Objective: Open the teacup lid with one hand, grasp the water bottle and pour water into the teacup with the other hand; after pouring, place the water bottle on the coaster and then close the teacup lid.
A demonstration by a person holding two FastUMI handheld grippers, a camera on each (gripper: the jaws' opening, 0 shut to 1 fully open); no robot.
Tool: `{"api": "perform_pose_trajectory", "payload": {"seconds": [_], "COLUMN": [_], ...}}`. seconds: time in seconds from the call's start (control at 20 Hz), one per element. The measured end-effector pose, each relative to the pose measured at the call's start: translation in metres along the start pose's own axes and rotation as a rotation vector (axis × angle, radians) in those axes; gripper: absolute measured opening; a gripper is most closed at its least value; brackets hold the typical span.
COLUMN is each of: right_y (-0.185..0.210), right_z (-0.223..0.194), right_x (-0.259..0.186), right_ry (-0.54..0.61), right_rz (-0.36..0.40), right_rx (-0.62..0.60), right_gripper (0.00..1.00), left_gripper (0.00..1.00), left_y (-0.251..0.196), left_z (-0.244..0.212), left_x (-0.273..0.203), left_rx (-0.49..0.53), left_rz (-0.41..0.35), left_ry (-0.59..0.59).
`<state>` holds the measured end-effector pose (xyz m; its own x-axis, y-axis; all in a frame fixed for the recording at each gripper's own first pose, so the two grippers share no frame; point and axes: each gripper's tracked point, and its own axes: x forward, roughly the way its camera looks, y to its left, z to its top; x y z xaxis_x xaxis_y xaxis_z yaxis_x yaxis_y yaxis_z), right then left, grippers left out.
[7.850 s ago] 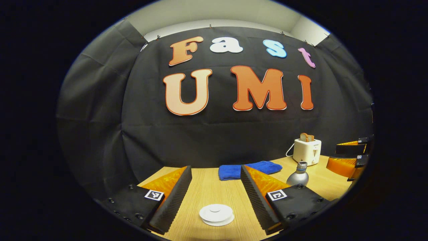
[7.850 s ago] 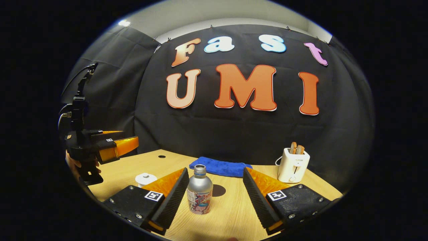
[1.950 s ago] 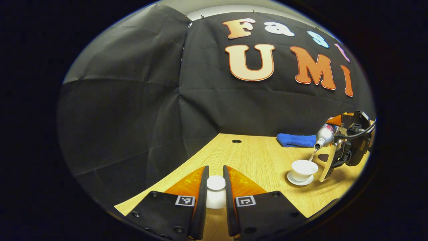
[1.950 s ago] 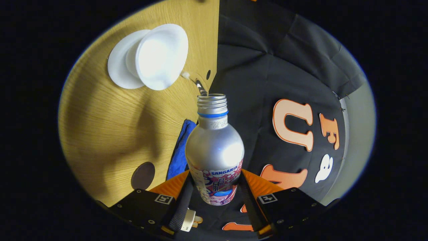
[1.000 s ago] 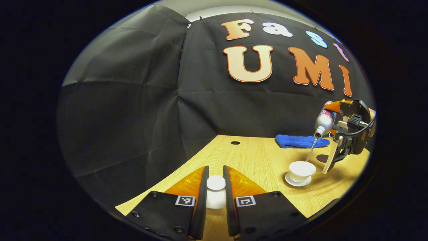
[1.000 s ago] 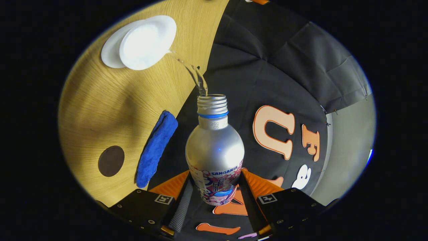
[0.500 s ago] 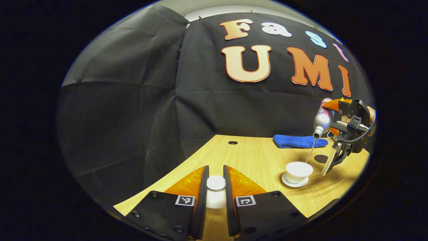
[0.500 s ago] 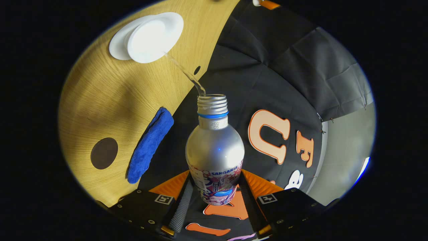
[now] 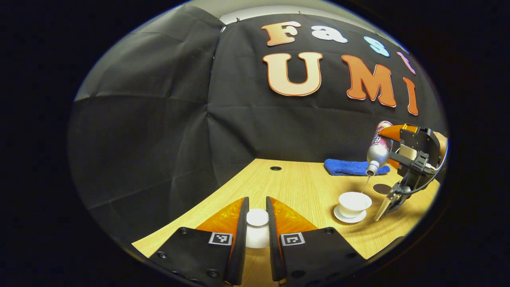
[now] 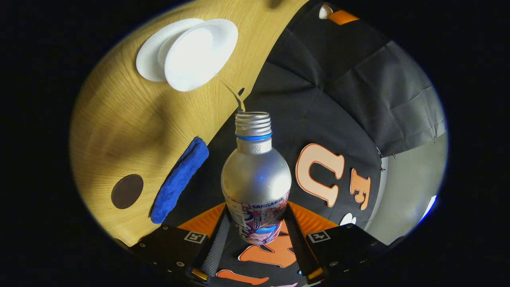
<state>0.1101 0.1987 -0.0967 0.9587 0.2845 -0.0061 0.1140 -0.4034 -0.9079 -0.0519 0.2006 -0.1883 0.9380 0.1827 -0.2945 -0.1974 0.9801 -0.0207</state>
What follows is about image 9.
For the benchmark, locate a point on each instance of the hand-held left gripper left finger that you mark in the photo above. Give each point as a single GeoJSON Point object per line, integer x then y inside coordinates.
{"type": "Point", "coordinates": [239, 247]}

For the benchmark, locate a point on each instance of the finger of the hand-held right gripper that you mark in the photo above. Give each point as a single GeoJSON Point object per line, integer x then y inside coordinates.
{"type": "Point", "coordinates": [395, 163]}
{"type": "Point", "coordinates": [394, 132]}

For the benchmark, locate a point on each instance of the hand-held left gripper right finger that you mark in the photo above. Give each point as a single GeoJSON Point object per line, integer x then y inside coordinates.
{"type": "Point", "coordinates": [275, 247]}

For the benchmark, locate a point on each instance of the silver water bottle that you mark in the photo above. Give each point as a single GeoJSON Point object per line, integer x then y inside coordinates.
{"type": "Point", "coordinates": [378, 153]}

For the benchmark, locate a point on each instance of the dark round coaster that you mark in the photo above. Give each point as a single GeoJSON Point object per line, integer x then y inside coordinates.
{"type": "Point", "coordinates": [381, 189]}

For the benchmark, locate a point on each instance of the white teacup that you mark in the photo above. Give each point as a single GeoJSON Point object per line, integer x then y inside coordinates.
{"type": "Point", "coordinates": [354, 201]}

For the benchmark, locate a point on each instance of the blue towel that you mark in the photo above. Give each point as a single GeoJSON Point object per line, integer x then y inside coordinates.
{"type": "Point", "coordinates": [342, 167]}

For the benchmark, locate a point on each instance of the white saucer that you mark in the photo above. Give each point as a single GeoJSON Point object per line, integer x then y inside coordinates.
{"type": "Point", "coordinates": [358, 220]}

